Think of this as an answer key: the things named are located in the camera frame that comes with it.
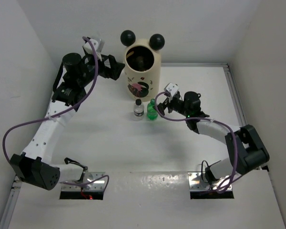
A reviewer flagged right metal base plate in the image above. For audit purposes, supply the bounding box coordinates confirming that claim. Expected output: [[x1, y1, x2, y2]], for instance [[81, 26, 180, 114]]
[[188, 172, 229, 192]]

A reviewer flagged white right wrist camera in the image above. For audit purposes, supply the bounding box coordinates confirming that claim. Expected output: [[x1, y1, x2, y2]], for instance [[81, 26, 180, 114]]
[[164, 83, 179, 100]]

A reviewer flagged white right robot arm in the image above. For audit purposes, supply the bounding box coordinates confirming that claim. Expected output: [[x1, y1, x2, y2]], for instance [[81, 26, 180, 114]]
[[154, 91, 270, 185]]

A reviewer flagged cream bin with black ears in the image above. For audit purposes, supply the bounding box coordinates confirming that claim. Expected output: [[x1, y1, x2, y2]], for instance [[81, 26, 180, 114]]
[[120, 30, 165, 102]]

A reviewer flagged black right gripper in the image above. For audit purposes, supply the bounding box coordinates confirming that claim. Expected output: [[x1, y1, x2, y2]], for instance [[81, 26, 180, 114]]
[[153, 94, 190, 118]]

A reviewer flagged blue label clear bottle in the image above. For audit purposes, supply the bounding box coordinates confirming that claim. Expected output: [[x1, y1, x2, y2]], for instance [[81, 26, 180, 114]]
[[133, 99, 144, 121]]

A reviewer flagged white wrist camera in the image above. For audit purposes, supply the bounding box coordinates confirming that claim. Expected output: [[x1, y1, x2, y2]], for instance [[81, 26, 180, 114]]
[[164, 83, 179, 100], [82, 37, 104, 61]]

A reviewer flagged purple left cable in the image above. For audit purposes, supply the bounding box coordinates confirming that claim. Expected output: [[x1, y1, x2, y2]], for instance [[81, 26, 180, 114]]
[[2, 36, 110, 189]]

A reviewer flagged purple cable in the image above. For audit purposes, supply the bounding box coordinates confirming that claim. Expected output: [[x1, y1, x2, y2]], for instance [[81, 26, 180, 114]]
[[154, 92, 240, 193], [2, 36, 110, 189]]

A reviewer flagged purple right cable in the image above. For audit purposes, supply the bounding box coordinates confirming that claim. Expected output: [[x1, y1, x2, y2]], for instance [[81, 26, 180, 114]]
[[154, 92, 240, 193]]

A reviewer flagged green plastic bottle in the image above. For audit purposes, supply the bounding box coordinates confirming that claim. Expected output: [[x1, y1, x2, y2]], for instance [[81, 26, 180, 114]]
[[147, 99, 158, 121]]

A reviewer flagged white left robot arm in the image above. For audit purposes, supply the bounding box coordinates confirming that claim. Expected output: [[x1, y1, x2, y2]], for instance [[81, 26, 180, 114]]
[[10, 53, 125, 190]]

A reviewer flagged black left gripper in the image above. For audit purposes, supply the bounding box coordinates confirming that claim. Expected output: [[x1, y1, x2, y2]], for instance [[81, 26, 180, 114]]
[[76, 52, 123, 87]]

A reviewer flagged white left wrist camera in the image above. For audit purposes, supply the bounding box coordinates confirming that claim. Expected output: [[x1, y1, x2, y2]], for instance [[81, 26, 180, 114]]
[[82, 37, 104, 61]]

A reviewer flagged metal base plate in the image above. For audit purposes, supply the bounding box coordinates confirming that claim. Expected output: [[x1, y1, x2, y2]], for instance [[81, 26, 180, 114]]
[[188, 172, 229, 192], [61, 172, 106, 192]]

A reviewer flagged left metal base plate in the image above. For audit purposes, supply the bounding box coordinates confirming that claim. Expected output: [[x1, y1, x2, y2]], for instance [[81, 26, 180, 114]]
[[61, 172, 106, 192]]

